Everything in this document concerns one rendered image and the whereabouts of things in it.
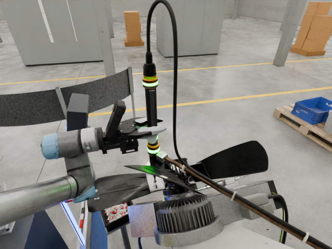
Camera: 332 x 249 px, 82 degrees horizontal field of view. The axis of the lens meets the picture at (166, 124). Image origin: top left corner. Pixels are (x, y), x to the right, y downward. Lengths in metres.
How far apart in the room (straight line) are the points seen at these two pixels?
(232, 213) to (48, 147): 0.70
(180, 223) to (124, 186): 0.25
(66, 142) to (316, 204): 2.48
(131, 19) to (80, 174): 8.17
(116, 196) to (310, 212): 2.13
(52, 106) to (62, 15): 4.45
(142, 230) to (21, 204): 0.52
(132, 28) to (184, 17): 2.65
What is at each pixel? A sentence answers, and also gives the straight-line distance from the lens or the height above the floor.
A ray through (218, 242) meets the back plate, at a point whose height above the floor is 1.18.
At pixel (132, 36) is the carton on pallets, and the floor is 0.36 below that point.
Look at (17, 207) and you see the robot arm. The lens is 0.58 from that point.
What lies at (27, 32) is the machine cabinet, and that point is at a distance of 7.03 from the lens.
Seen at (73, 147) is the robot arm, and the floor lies 1.45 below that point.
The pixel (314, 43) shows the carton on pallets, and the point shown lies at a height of 0.41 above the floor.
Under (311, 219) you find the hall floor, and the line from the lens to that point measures 2.52.
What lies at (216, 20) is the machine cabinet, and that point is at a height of 1.12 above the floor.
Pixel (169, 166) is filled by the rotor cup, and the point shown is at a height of 1.25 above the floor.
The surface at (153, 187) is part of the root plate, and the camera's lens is 0.80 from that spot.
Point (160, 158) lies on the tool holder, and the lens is 0.66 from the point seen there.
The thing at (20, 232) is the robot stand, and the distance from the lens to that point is 1.09.
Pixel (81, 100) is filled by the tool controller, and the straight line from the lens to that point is 1.38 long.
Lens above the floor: 1.82
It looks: 34 degrees down
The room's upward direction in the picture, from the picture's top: straight up
